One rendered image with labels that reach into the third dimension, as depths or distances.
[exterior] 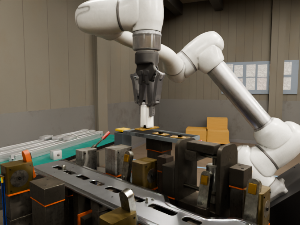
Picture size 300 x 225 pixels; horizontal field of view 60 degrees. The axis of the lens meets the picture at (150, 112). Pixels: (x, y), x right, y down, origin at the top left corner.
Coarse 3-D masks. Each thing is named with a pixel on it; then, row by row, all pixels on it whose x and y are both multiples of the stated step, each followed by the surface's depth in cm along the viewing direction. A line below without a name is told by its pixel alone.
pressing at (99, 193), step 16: (64, 160) 136; (64, 176) 112; (96, 176) 112; (112, 176) 111; (80, 192) 96; (96, 192) 95; (112, 192) 95; (144, 192) 95; (160, 192) 94; (112, 208) 83; (144, 208) 82; (176, 208) 81; (144, 224) 74; (160, 224) 72; (176, 224) 72; (208, 224) 72; (224, 224) 72; (240, 224) 72; (256, 224) 72
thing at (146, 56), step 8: (136, 56) 80; (144, 56) 78; (152, 56) 78; (136, 64) 83; (144, 64) 81; (152, 64) 79; (136, 72) 84; (152, 72) 79; (144, 80) 82; (152, 80) 81
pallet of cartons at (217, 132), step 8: (208, 120) 647; (216, 120) 642; (224, 120) 637; (192, 128) 659; (200, 128) 659; (208, 128) 649; (216, 128) 644; (224, 128) 639; (200, 136) 620; (208, 136) 616; (216, 136) 612; (224, 136) 608; (224, 144) 643
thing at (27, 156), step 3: (24, 150) 114; (27, 150) 114; (21, 153) 114; (24, 153) 112; (27, 153) 113; (30, 153) 115; (24, 156) 113; (27, 156) 113; (30, 156) 114; (24, 159) 114; (27, 159) 113; (30, 159) 114; (33, 168) 115; (33, 171) 115; (33, 174) 115; (33, 177) 116
